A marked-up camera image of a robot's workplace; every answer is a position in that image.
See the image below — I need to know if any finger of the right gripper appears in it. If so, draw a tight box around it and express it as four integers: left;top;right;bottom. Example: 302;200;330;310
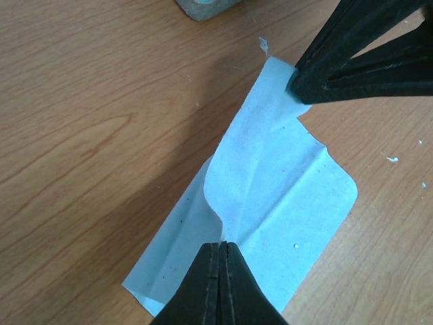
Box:
296;1;432;78
287;23;432;104

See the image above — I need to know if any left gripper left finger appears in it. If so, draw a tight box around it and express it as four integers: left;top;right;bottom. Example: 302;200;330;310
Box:
152;243;219;325

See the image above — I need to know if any light blue cleaning cloth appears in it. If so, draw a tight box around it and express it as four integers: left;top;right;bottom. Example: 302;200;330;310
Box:
123;58;357;316

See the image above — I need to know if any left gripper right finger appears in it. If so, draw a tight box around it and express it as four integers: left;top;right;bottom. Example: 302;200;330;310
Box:
216;242;287;325

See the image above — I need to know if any grey felt glasses case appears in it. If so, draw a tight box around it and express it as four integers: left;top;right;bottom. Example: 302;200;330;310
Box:
175;0;242;22

